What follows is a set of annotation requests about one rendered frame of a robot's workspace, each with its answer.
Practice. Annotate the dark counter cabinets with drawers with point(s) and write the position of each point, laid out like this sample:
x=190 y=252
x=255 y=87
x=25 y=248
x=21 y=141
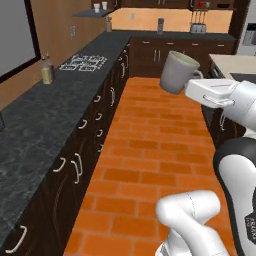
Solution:
x=63 y=200

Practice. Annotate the dark kitchen island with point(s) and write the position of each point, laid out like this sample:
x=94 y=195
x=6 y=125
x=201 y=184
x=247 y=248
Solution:
x=230 y=63

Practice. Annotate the red mug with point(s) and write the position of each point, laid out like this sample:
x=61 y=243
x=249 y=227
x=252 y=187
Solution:
x=201 y=4

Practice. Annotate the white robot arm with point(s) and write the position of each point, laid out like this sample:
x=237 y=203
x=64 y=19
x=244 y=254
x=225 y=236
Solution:
x=236 y=173

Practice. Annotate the small grey cup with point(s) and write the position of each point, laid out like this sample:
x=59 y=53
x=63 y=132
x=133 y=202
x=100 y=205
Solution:
x=207 y=4

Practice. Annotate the yellow oil bottle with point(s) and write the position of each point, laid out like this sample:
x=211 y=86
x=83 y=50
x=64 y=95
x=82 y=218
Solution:
x=47 y=73

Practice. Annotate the hanging kitchen utensils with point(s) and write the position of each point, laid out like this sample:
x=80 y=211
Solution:
x=198 y=16

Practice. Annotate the grey mug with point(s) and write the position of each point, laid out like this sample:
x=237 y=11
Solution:
x=176 y=71

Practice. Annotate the dark base cabinets run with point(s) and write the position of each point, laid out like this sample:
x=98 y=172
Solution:
x=180 y=46

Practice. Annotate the black bowl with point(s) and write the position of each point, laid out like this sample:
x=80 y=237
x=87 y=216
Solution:
x=223 y=5

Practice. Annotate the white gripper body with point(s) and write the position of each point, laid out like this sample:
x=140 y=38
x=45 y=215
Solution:
x=210 y=88

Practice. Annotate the black hob with white grates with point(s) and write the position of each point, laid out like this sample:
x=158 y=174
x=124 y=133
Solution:
x=83 y=63

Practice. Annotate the silver toaster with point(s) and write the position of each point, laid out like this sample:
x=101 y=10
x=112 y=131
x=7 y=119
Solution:
x=198 y=28

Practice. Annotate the white wall socket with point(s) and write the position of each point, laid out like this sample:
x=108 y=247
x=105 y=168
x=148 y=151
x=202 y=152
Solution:
x=73 y=31

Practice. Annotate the dark framed window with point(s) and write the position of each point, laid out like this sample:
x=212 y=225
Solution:
x=15 y=33

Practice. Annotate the dark wall shelf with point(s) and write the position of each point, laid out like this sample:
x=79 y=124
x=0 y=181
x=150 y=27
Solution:
x=91 y=13

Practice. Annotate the tan bottle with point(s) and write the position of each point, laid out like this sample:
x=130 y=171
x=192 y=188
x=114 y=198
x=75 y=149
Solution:
x=108 y=26

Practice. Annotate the grey canister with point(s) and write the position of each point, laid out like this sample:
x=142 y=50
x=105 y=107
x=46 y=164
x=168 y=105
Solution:
x=160 y=26

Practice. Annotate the silver fridge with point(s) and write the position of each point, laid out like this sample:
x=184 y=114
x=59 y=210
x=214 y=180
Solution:
x=248 y=30

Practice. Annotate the white cup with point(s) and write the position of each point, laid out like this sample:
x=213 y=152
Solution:
x=96 y=8
x=104 y=5

